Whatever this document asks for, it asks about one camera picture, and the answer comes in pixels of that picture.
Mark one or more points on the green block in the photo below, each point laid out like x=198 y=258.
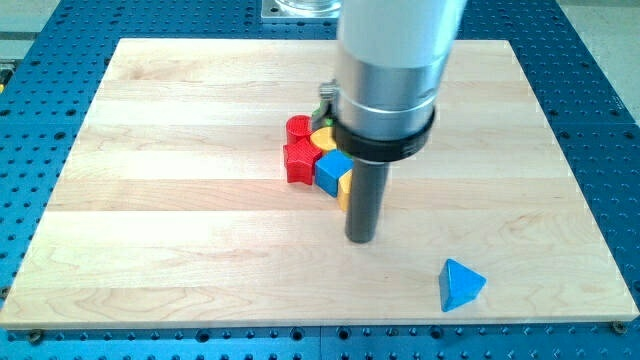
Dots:
x=322 y=116

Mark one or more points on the yellow round block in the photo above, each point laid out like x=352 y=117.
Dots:
x=323 y=139

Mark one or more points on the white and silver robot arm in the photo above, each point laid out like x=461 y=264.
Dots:
x=390 y=58

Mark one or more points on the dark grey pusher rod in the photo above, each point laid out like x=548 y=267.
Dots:
x=366 y=194

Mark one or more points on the red star block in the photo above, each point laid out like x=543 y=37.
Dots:
x=299 y=161

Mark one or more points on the blue triangle block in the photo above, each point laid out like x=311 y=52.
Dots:
x=459 y=285

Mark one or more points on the light wooden board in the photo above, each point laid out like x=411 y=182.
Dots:
x=173 y=209

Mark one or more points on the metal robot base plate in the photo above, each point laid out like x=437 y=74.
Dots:
x=281 y=10

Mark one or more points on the yellow hexagon block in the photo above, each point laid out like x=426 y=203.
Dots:
x=343 y=194

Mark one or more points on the red cylinder block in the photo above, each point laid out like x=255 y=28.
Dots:
x=298 y=127

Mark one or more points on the blue cube block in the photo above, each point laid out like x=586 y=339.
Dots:
x=329 y=169

